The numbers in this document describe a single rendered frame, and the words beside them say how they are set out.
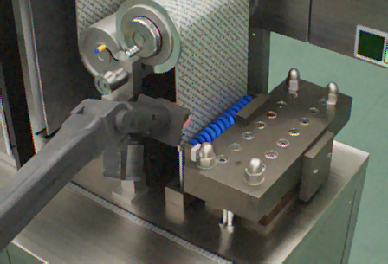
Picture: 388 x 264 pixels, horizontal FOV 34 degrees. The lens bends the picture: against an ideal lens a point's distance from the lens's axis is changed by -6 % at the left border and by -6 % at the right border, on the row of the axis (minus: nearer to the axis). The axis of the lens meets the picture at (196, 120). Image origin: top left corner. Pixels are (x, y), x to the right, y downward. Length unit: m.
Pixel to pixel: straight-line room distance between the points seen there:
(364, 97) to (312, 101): 2.06
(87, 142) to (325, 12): 0.60
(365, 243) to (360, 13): 1.43
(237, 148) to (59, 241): 0.38
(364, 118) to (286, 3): 1.95
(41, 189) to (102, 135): 0.15
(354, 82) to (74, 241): 2.52
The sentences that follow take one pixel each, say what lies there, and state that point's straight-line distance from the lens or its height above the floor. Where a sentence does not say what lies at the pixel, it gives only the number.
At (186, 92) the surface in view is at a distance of 1.22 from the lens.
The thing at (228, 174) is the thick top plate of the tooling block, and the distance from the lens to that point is 1.20.
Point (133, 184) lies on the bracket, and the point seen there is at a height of 0.93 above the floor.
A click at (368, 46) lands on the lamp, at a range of 1.33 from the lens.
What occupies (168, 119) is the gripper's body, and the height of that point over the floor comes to 1.14.
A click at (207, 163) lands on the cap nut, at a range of 1.21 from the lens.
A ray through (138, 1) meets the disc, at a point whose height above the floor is 1.31.
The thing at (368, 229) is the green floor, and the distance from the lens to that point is 2.66.
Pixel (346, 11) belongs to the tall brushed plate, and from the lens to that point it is 1.33.
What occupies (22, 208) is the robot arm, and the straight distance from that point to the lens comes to 0.89.
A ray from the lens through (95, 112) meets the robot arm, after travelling 1.02.
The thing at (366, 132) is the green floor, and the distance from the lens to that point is 3.20.
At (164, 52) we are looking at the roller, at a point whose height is 1.23.
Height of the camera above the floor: 1.78
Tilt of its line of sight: 34 degrees down
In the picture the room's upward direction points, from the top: 1 degrees counter-clockwise
